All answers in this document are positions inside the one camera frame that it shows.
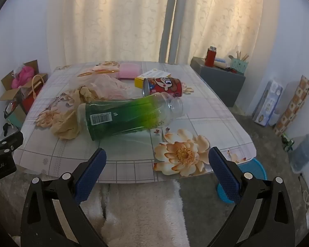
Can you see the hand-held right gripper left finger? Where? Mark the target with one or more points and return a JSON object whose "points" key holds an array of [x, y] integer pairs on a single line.
{"points": [[90, 177]]}

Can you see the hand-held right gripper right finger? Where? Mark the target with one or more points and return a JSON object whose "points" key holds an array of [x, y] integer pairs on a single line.
{"points": [[224, 177]]}

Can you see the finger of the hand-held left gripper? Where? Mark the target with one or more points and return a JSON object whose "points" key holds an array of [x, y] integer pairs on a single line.
{"points": [[12, 140]]}

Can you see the blue plastic basket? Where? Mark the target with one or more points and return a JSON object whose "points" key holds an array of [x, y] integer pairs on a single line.
{"points": [[255, 171]]}

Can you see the beige paper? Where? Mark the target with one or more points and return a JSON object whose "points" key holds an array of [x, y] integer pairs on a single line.
{"points": [[67, 130]]}

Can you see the green plastic bottle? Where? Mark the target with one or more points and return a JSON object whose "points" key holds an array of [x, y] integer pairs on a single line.
{"points": [[118, 118]]}

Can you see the clear plastic bag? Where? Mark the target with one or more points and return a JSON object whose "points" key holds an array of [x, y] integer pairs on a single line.
{"points": [[105, 87]]}

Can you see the red drink can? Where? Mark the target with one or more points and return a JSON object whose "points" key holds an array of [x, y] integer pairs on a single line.
{"points": [[164, 86]]}

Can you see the yellow and white box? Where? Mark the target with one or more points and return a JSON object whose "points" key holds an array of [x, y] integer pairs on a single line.
{"points": [[141, 81]]}

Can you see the pink sponge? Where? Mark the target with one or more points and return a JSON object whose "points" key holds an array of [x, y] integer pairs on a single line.
{"points": [[128, 70]]}

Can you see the cardboard box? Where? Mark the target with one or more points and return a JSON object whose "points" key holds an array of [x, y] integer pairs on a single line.
{"points": [[10, 94]]}

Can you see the floral tablecloth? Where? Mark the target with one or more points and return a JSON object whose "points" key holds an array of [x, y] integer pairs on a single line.
{"points": [[208, 123]]}

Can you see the white fluffy pants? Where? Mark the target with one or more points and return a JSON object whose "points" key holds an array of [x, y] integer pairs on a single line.
{"points": [[139, 211]]}

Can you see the pink cloth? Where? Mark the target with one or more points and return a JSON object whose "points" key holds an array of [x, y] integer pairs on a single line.
{"points": [[23, 76]]}

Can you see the small white plastic bag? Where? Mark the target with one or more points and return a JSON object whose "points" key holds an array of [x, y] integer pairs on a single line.
{"points": [[276, 118]]}

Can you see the blue water jug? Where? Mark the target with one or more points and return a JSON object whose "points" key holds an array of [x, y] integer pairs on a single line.
{"points": [[305, 153]]}

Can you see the tissue roll pack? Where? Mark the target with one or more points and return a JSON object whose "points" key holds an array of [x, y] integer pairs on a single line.
{"points": [[267, 103]]}

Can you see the grey cabinet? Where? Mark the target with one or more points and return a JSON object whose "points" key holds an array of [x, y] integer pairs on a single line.
{"points": [[221, 85]]}

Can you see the orange patterned roll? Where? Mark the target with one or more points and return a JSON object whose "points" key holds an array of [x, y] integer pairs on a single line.
{"points": [[294, 105]]}

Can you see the small red item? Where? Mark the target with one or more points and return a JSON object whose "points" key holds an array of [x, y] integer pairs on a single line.
{"points": [[230, 70]]}

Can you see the teal utensil holder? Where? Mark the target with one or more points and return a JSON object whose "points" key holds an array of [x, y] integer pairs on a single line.
{"points": [[238, 67]]}

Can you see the white and blue roll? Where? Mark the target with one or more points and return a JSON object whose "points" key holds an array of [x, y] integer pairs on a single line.
{"points": [[220, 63]]}

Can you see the red thermos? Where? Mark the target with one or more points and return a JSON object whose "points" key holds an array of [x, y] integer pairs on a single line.
{"points": [[210, 56]]}

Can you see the bundle of wooden chopsticks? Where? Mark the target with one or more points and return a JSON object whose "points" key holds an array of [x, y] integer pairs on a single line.
{"points": [[240, 56]]}

